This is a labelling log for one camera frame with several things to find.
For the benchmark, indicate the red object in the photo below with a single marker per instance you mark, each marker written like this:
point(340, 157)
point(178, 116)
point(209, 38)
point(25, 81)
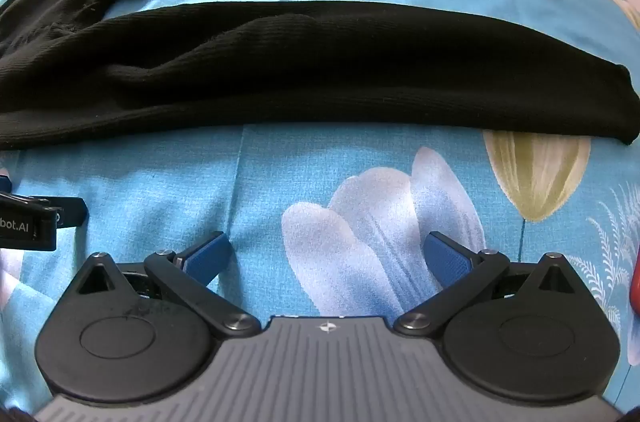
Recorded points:
point(635, 282)

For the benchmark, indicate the black pants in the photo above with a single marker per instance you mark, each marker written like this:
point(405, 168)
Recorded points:
point(320, 67)

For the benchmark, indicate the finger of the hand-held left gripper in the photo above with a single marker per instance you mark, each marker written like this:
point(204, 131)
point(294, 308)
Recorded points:
point(69, 211)

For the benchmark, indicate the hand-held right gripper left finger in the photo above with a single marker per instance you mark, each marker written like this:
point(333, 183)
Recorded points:
point(209, 254)

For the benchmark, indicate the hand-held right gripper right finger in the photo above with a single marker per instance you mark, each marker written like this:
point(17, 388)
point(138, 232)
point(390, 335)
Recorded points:
point(444, 258)

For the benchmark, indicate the blue floral bed sheet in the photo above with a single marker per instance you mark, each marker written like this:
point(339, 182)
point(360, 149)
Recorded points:
point(165, 202)

